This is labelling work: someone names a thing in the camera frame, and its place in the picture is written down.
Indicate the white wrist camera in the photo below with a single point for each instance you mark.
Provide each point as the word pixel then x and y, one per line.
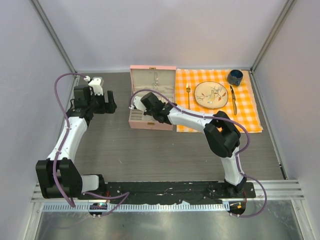
pixel 136 104
pixel 96 83

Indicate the aluminium frame rail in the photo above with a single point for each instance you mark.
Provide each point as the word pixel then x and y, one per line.
pixel 275 190

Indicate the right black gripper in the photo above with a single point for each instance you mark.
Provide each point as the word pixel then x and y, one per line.
pixel 147 113

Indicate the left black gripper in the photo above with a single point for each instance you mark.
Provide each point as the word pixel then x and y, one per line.
pixel 107 107

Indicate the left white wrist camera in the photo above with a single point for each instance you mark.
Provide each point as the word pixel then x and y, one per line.
pixel 96 83

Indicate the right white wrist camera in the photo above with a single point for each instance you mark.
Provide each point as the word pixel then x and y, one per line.
pixel 136 104

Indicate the bird pattern plate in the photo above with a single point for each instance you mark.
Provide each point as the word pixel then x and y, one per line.
pixel 211 95

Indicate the white slotted cable duct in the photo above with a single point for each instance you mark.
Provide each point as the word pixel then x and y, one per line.
pixel 104 207

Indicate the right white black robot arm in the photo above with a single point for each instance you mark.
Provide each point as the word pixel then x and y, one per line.
pixel 222 135

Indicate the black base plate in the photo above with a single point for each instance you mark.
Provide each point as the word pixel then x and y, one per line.
pixel 175 192

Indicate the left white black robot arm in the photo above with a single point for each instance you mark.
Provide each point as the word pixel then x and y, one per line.
pixel 58 171

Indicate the gold fork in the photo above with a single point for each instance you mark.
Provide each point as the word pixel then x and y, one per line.
pixel 188 90

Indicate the gold knife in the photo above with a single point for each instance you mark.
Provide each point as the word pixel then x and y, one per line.
pixel 235 109

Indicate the dark blue mug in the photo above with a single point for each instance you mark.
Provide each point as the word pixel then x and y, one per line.
pixel 235 77

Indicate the pink jewelry box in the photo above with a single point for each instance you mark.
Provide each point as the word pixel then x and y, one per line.
pixel 155 77

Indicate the orange checkered cloth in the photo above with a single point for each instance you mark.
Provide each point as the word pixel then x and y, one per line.
pixel 247 118

